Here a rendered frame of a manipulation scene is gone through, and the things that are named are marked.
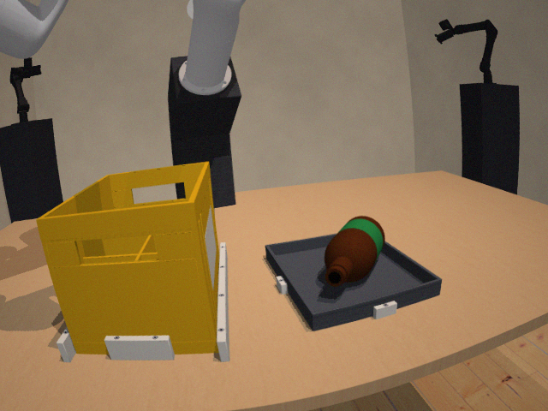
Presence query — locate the yellow crate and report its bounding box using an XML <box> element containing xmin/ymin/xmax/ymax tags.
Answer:
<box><xmin>36</xmin><ymin>162</ymin><xmax>219</xmax><ymax>354</ymax></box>

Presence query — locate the brown glass bottle with green label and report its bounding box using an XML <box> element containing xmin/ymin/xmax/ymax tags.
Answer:
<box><xmin>325</xmin><ymin>216</ymin><xmax>385</xmax><ymax>287</ymax></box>

